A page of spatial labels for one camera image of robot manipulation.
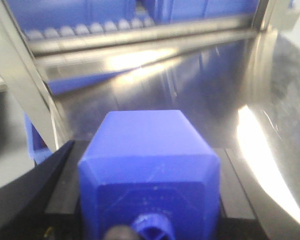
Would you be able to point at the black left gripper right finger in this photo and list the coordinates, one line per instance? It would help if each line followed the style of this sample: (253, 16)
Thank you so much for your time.
(237, 218)

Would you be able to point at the blue bottle-shaped part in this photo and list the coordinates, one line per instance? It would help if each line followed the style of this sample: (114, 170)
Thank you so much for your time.
(151, 170)

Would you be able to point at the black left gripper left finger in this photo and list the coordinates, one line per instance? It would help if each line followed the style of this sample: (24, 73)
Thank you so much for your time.
(43, 204)

